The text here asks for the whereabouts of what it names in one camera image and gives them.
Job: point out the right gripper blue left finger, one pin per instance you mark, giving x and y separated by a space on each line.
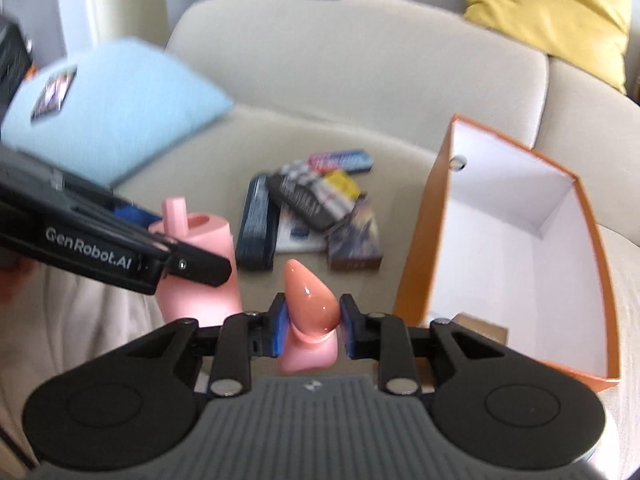
233 345

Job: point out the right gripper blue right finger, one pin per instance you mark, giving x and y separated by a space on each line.
385 341

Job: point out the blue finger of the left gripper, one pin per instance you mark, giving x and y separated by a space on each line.
191 263
134 214

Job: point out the orange cone toy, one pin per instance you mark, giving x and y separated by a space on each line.
313 309

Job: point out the dark blue cylindrical bottle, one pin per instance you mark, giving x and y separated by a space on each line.
257 239

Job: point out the dark illustrated card box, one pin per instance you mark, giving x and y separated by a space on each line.
355 244

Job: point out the white booklet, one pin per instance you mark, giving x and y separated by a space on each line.
295 237

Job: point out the plaid pattern box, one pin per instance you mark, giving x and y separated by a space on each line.
320 204

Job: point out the yellow tape measure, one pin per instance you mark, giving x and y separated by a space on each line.
343 183

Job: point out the colourful floss tin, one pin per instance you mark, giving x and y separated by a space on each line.
351 161

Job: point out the light blue cushion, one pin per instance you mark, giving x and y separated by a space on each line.
105 113

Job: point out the orange cardboard box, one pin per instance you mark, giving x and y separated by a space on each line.
507 236

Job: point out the beige sofa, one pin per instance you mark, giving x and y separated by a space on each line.
96 385

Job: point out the yellow cushion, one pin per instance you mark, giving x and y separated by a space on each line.
592 35

